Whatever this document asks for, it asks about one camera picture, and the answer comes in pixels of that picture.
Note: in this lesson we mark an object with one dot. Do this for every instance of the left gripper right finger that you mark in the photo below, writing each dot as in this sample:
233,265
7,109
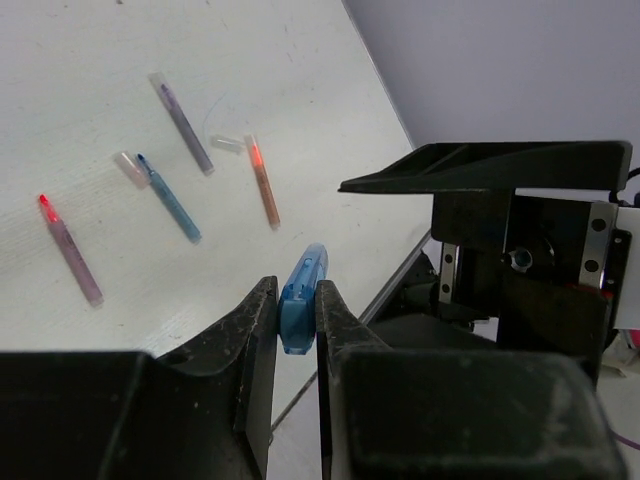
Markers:
448,413

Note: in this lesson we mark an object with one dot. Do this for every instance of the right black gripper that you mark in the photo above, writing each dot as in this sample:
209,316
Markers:
550,271

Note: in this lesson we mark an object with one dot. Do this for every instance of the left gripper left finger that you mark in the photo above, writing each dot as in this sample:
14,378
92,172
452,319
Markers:
200,411

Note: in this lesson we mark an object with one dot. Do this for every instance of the blue highlighter pen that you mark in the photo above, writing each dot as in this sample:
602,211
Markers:
296,308

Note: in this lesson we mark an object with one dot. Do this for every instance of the blue marker pen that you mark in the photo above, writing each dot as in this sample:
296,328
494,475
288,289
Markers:
170,201

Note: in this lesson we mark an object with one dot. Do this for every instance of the orange brown marker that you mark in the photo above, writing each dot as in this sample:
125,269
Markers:
259,168

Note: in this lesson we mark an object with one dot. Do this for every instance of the purple marker red tip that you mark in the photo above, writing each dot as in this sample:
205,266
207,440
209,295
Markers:
71,253

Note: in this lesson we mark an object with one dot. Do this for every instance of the clear marker cap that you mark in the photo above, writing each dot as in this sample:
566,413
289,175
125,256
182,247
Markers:
222,142
131,168

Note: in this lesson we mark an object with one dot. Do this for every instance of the clear marker cap right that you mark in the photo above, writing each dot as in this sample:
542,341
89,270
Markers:
222,142

